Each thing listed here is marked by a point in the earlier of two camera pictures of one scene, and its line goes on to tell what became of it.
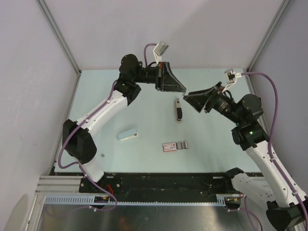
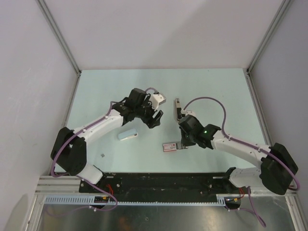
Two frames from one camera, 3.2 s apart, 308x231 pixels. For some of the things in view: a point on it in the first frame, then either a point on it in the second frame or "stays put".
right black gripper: x=198 y=99 to x=184 y=141
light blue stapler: x=128 y=134 stays put
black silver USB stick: x=179 y=114 stays put
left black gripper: x=165 y=81 to x=150 y=121
